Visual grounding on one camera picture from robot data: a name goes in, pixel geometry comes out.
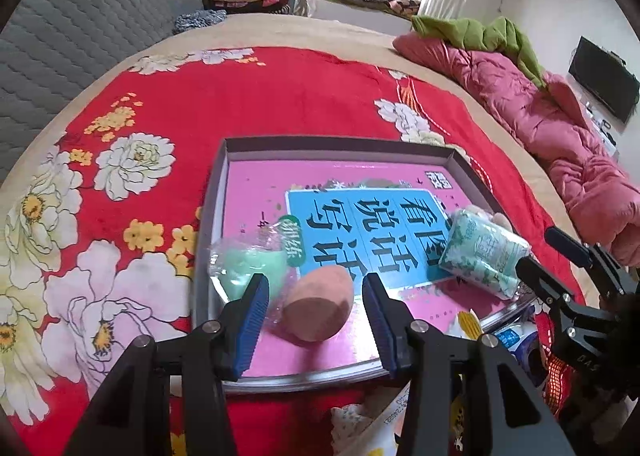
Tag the green blanket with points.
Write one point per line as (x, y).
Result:
(475, 34)

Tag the black television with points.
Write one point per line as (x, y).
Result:
(605, 79)

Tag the pink book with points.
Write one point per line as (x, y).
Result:
(260, 196)

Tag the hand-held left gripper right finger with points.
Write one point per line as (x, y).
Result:
(380, 326)

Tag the purple snack packet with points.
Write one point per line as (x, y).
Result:
(520, 351)

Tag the orange makeup sponge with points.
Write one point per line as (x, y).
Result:
(315, 308)

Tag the blue patterned cloth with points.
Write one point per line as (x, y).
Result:
(200, 21)

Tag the pale green tissue pack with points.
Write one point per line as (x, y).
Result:
(480, 251)

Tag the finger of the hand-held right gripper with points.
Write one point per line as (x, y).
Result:
(540, 276)
(570, 246)

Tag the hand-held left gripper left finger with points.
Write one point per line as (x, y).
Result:
(250, 321)

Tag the green sponge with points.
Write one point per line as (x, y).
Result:
(245, 263)

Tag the red floral blanket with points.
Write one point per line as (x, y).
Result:
(300, 96)

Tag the pink quilt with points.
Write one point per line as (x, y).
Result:
(500, 86)

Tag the yellow snack packet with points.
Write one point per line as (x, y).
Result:
(470, 325)

